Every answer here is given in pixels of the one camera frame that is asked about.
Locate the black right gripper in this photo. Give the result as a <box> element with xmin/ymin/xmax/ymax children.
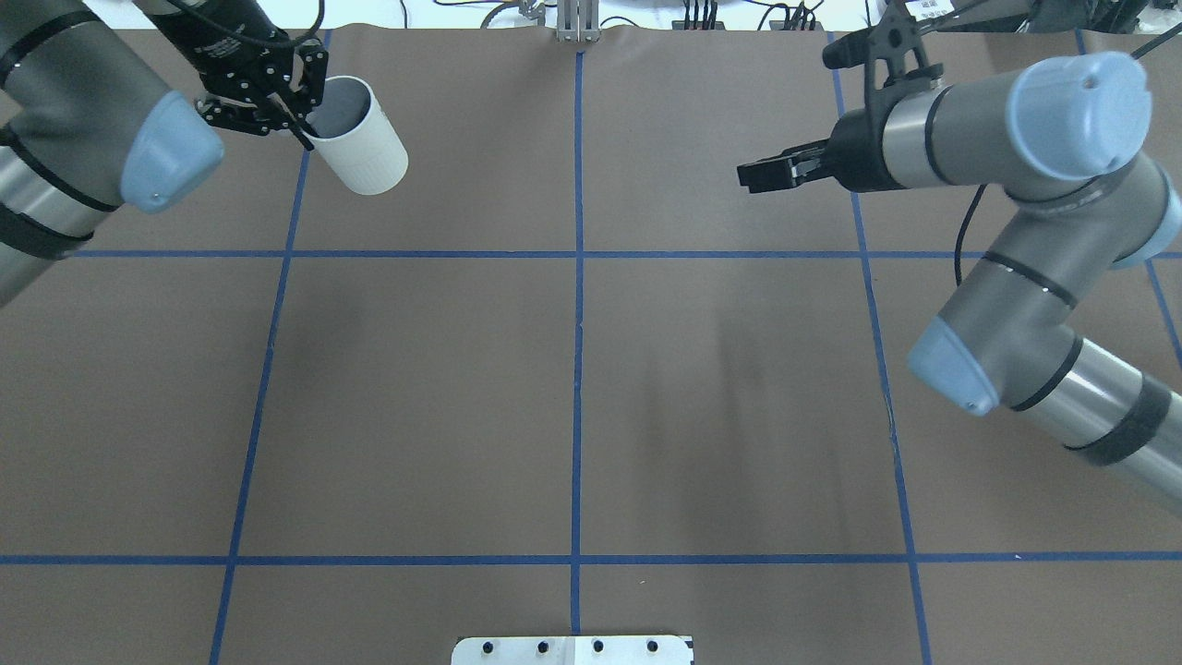
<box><xmin>736</xmin><ymin>109</ymin><xmax>902</xmax><ymax>194</ymax></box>

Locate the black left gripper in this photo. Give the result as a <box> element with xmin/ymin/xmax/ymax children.
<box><xmin>157</xmin><ymin>1</ymin><xmax>330</xmax><ymax>136</ymax></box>

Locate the white HOME mug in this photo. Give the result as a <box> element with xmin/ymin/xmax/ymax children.
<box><xmin>309</xmin><ymin>76</ymin><xmax>409</xmax><ymax>195</ymax></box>

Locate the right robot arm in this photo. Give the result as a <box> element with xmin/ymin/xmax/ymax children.
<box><xmin>736</xmin><ymin>51</ymin><xmax>1178</xmax><ymax>513</ymax></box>

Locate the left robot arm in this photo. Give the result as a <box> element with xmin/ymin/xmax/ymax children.
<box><xmin>1</xmin><ymin>1</ymin><xmax>330</xmax><ymax>304</ymax></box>

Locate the brown table mat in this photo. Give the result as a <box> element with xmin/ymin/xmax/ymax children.
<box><xmin>4</xmin><ymin>25</ymin><xmax>1178</xmax><ymax>664</ymax></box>

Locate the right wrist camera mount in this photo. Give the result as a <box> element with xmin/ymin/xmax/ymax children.
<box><xmin>821</xmin><ymin>1</ymin><xmax>943</xmax><ymax>102</ymax></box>

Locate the aluminium frame post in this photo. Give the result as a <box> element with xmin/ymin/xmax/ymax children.
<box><xmin>554</xmin><ymin>0</ymin><xmax>602</xmax><ymax>43</ymax></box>

